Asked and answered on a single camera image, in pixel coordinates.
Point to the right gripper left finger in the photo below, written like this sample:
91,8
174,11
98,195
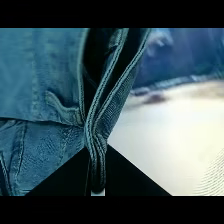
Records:
66,181

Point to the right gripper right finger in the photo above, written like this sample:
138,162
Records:
130,181

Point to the blue jeans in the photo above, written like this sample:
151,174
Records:
43,86

